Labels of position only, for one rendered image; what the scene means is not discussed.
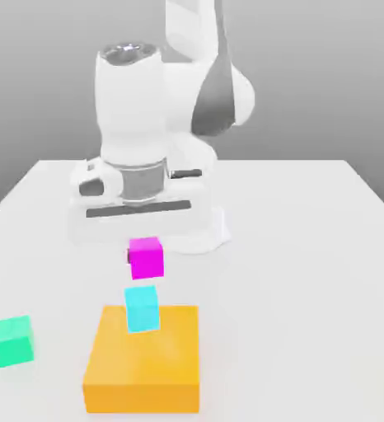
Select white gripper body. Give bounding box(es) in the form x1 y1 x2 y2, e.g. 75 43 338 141
68 186 213 249

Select small magenta cube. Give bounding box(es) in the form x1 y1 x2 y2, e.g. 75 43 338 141
126 236 166 281

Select small cyan cube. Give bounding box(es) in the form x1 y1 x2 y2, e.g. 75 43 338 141
123 285 162 334

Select small green cube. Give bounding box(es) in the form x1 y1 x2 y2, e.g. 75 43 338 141
0 315 35 369

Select large orange box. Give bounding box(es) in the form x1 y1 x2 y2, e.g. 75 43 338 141
82 304 201 415

